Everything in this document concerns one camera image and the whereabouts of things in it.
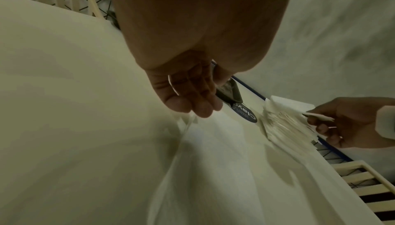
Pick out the person's right hand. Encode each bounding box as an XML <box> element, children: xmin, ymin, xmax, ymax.
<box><xmin>304</xmin><ymin>97</ymin><xmax>395</xmax><ymax>149</ymax></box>

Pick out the person's left hand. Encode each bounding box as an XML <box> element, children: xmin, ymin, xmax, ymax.
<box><xmin>108</xmin><ymin>0</ymin><xmax>294</xmax><ymax>119</ymax></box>

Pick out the white bed sheet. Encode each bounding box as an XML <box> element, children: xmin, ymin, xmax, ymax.
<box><xmin>147</xmin><ymin>95</ymin><xmax>383</xmax><ymax>225</ymax></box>

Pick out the dark plastic tag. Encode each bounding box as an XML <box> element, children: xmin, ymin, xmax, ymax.
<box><xmin>215</xmin><ymin>77</ymin><xmax>244</xmax><ymax>104</ymax></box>

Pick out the dark blue mattress label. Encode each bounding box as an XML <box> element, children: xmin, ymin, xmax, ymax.
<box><xmin>230</xmin><ymin>102</ymin><xmax>258</xmax><ymax>124</ymax></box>

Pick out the white mattress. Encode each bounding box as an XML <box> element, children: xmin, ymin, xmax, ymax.
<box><xmin>0</xmin><ymin>0</ymin><xmax>385</xmax><ymax>225</ymax></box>

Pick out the wooden slatted bed frame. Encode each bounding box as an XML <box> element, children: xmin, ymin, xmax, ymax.
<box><xmin>0</xmin><ymin>0</ymin><xmax>395</xmax><ymax>225</ymax></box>

